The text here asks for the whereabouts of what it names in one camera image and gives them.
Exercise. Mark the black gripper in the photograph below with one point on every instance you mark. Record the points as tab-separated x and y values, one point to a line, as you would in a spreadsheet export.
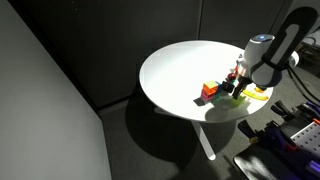
245	82

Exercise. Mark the yellow-green toy block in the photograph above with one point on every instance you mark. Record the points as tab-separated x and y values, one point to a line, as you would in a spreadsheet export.
238	101

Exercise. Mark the yellow-orange toy fruit ball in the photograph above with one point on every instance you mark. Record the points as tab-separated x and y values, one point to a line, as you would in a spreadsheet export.
260	89

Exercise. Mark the white perforated breadboard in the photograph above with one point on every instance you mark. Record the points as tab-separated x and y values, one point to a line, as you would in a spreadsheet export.
308	135

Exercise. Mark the white cube with teal print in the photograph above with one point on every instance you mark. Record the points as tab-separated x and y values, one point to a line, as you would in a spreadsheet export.
228	86

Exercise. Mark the dark red toy plum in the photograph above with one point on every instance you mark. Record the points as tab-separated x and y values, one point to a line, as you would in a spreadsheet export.
231	78

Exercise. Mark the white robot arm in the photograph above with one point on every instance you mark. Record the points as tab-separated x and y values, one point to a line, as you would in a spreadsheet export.
263	63

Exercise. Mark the orange colourful picture cube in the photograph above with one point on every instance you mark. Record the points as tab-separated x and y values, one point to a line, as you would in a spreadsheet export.
237	70

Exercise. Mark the grey metal base plate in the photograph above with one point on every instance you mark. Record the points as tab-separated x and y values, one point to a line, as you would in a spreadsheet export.
260	165

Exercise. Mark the white table base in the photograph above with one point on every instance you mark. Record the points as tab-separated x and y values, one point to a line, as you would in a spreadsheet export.
203	140

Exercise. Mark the black purple bar clamp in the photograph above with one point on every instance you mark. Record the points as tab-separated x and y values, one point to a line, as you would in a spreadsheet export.
313	168
283	111
310	108
266	135

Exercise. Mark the yellow toy banana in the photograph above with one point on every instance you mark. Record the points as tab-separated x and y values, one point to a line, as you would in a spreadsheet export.
256	96

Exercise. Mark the magenta toy block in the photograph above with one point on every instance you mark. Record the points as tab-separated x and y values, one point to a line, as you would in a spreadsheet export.
206	96

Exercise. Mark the orange toy block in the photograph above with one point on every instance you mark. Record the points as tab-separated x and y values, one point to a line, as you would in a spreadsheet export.
210	87

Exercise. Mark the green toy block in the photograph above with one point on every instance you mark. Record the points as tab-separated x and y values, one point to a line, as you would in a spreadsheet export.
217	97

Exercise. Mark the blue toy block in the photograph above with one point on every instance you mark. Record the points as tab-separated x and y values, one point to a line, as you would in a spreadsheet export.
219	86

